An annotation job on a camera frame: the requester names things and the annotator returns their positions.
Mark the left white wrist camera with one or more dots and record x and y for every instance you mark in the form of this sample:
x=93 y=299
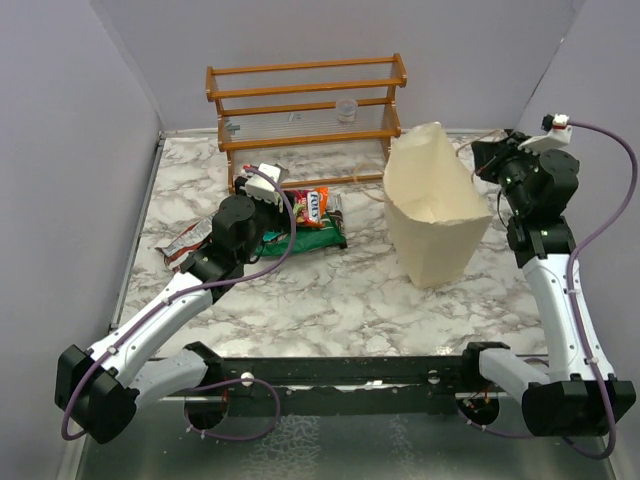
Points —
x=259 y=188

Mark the clear plastic jar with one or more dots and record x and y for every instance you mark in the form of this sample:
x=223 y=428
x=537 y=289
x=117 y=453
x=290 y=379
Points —
x=346 y=110

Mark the beige paper bag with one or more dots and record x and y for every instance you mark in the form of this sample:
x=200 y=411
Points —
x=433 y=214

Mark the wooden orange shelf rack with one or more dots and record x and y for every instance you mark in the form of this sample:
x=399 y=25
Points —
x=260 y=99

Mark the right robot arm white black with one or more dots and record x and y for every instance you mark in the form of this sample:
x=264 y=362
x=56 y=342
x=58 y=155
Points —
x=580 y=394

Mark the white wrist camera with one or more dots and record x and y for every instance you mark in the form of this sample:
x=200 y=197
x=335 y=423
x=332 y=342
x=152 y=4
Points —
x=259 y=188
x=557 y=135

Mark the brown snack bag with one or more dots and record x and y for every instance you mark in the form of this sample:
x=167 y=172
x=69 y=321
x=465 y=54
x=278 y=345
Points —
x=335 y=212

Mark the orange Fox's fruits packet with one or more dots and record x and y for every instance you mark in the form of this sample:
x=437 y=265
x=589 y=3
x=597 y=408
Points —
x=309 y=205

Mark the red orange snack packet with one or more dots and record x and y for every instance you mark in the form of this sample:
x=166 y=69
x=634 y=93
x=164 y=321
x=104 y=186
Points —
x=178 y=250

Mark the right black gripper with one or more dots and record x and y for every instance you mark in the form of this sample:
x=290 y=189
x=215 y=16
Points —
x=489 y=155

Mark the teal clip on shelf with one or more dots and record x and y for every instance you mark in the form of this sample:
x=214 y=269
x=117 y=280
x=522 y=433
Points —
x=231 y=127

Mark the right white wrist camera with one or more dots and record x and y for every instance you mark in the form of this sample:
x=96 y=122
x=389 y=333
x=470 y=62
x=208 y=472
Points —
x=557 y=135

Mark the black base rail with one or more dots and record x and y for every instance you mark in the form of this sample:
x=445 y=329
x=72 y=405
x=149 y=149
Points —
x=330 y=386

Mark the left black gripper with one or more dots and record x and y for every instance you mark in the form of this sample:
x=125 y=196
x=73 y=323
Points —
x=281 y=220

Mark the green snack packet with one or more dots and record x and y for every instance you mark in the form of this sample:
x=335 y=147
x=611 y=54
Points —
x=307 y=240

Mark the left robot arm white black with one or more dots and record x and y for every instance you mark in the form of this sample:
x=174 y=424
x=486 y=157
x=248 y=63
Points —
x=100 y=389

